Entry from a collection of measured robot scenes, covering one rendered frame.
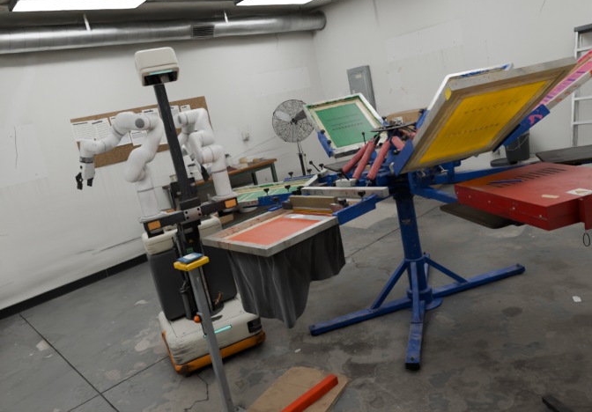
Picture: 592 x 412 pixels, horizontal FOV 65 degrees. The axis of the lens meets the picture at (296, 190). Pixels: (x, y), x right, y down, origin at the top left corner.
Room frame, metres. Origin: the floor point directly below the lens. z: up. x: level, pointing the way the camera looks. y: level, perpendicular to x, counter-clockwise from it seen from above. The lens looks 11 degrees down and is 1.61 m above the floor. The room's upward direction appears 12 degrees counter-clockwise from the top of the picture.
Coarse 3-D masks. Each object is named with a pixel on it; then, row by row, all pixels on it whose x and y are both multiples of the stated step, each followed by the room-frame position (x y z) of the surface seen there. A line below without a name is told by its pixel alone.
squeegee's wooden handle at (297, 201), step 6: (294, 198) 2.73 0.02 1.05; (300, 198) 2.69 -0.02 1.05; (306, 198) 2.65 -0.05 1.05; (312, 198) 2.61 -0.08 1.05; (318, 198) 2.57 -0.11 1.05; (324, 198) 2.53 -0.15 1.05; (330, 198) 2.50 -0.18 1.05; (336, 198) 2.49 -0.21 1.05; (294, 204) 2.74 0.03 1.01; (300, 204) 2.70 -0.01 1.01; (306, 204) 2.66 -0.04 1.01; (312, 204) 2.62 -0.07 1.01; (318, 204) 2.58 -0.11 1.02; (324, 204) 2.54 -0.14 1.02
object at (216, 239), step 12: (264, 216) 2.72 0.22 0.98; (276, 216) 2.77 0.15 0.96; (336, 216) 2.35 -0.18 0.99; (228, 228) 2.57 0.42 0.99; (240, 228) 2.60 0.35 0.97; (312, 228) 2.22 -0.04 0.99; (324, 228) 2.27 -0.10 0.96; (204, 240) 2.45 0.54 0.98; (216, 240) 2.35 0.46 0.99; (228, 240) 2.30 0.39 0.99; (288, 240) 2.11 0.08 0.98; (300, 240) 2.16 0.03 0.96; (252, 252) 2.11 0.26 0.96; (264, 252) 2.04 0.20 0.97; (276, 252) 2.06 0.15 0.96
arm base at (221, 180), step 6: (216, 174) 2.76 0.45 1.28; (222, 174) 2.76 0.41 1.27; (216, 180) 2.76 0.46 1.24; (222, 180) 2.76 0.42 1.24; (228, 180) 2.79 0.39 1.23; (216, 186) 2.77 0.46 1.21; (222, 186) 2.75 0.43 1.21; (228, 186) 2.77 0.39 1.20; (216, 192) 2.78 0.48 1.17; (222, 192) 2.75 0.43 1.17; (228, 192) 2.77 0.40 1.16; (234, 192) 2.81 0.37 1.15; (216, 198) 2.76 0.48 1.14
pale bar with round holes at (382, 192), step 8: (304, 192) 3.01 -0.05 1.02; (312, 192) 2.95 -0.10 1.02; (320, 192) 2.90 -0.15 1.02; (328, 192) 2.84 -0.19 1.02; (336, 192) 2.79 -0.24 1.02; (344, 192) 2.73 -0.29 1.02; (352, 192) 2.69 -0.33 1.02; (368, 192) 2.59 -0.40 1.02; (376, 192) 2.55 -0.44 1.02; (384, 192) 2.52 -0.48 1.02
